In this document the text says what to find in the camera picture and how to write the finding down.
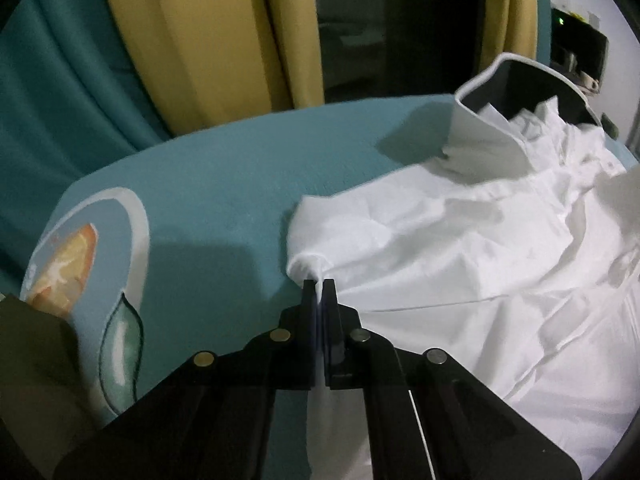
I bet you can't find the dark glass window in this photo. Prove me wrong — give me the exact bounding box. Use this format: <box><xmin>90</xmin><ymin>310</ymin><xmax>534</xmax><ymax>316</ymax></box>
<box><xmin>312</xmin><ymin>0</ymin><xmax>488</xmax><ymax>106</ymax></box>

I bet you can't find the black device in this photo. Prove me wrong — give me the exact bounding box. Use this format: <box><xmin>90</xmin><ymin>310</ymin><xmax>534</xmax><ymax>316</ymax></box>
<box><xmin>550</xmin><ymin>7</ymin><xmax>609</xmax><ymax>81</ymax></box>

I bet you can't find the white shirt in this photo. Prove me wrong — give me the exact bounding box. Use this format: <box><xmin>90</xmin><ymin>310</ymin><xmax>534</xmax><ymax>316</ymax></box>
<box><xmin>286</xmin><ymin>52</ymin><xmax>640</xmax><ymax>480</ymax></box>

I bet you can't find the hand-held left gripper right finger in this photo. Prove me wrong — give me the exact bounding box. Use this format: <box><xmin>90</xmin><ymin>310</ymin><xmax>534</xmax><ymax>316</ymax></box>
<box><xmin>322</xmin><ymin>278</ymin><xmax>583</xmax><ymax>480</ymax></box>

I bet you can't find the teal curtain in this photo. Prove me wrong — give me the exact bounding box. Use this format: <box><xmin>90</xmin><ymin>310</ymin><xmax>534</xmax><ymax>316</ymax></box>
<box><xmin>0</xmin><ymin>0</ymin><xmax>176</xmax><ymax>271</ymax></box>

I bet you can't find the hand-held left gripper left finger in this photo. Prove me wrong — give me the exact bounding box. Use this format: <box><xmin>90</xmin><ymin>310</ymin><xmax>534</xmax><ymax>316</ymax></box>
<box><xmin>52</xmin><ymin>280</ymin><xmax>321</xmax><ymax>480</ymax></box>

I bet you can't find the yellow curtain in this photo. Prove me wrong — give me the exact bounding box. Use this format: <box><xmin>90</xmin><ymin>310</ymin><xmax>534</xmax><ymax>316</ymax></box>
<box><xmin>482</xmin><ymin>0</ymin><xmax>551</xmax><ymax>68</ymax></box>
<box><xmin>97</xmin><ymin>0</ymin><xmax>326</xmax><ymax>138</ymax></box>

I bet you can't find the olive green cloth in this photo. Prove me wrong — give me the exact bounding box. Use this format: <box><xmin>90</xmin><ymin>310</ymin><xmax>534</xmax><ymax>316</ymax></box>
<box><xmin>0</xmin><ymin>295</ymin><xmax>96</xmax><ymax>461</ymax></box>

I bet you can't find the blue cartoon dinosaur rug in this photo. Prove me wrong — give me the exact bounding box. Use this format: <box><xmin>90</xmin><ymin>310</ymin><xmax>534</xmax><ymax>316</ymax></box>
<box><xmin>20</xmin><ymin>92</ymin><xmax>640</xmax><ymax>480</ymax></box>

